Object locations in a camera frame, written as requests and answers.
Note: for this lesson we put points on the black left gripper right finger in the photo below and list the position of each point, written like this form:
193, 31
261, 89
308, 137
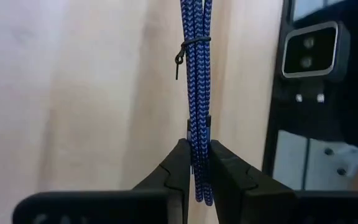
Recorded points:
259, 208

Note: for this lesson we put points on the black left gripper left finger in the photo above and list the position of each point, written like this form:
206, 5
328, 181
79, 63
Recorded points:
120, 208

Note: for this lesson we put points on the black twist tie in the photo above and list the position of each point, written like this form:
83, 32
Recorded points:
194, 41

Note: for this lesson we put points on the grey bolted metal plate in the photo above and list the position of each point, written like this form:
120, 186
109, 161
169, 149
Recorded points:
291, 161

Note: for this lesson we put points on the black table-level camera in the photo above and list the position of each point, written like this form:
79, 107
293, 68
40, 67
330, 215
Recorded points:
309, 53

